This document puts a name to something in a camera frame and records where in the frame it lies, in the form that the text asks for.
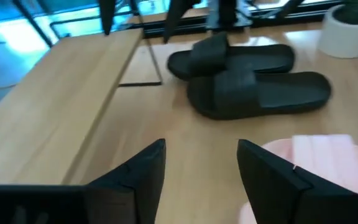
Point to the white plant pot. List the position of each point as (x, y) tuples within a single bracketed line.
[(343, 40)]

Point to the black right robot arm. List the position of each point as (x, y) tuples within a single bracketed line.
[(227, 12)]

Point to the wooden shelf with black frame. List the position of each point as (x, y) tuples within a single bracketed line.
[(57, 109)]

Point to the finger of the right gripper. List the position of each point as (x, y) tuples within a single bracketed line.
[(177, 12), (107, 15)]

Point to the pink slide sandal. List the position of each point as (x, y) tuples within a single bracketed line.
[(322, 161)]

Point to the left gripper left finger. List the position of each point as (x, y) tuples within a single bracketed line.
[(135, 193)]

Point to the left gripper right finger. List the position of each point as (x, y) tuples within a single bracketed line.
[(278, 199)]

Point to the black slide sandal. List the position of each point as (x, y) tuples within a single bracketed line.
[(259, 96), (244, 59)]

